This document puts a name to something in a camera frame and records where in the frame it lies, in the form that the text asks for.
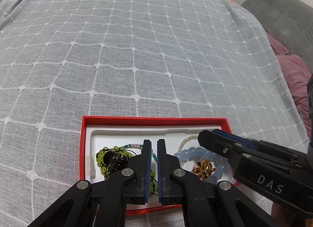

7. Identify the light blue beaded bracelet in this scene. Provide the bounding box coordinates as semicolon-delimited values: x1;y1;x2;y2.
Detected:
173;146;232;185

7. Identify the grey checked bedspread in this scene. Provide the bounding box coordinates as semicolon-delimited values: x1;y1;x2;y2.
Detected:
1;0;309;226

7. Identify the gold flower brooch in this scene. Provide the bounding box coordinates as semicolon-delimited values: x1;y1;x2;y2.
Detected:
192;159;216;181

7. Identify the grey pillow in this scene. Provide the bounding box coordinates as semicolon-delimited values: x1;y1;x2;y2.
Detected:
241;0;313;71

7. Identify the red jewelry box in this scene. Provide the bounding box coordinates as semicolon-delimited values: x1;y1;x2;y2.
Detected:
78;115;241;216

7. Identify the green purple beaded bracelet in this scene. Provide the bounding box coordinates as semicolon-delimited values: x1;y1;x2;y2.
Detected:
119;143;160;166

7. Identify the white pearl bracelet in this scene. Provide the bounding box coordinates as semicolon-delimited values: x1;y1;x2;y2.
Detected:
177;134;200;152

